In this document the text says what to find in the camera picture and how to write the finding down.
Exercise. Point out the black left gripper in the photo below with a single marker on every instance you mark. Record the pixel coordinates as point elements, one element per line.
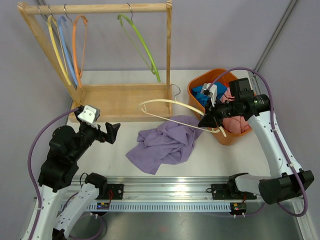
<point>110,136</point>

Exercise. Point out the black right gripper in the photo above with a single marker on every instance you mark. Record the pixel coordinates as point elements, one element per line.
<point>211,121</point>

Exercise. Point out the pink t shirt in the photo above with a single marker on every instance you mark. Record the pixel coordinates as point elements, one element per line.
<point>236,124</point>

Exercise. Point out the purple t shirt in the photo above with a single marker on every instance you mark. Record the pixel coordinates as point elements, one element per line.
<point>170,143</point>

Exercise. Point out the green hanger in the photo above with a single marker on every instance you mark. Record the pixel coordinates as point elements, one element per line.
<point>149,61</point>

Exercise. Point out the light blue hanger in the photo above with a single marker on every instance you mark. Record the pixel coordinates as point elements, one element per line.
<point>64,34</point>

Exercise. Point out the yellow hanger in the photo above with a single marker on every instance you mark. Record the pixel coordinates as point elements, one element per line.
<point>56,41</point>

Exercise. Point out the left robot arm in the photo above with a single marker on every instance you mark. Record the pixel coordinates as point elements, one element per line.
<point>56,175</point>

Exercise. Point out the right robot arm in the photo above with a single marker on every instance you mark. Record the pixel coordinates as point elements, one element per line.
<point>287,178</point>

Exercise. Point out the wooden clothes rack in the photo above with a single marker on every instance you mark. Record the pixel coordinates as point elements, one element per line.
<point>137,102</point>

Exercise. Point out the orange plastic basket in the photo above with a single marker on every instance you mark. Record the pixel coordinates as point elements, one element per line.
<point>198,100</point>

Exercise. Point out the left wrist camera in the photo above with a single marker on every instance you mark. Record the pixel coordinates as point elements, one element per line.
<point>88,114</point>

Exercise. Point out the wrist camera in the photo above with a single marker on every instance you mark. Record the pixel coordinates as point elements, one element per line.
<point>88,114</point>
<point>210,90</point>

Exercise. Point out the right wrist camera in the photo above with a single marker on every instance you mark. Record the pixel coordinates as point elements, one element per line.
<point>210,90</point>

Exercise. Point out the aluminium frame rail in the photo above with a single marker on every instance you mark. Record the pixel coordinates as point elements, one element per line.
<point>139,194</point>

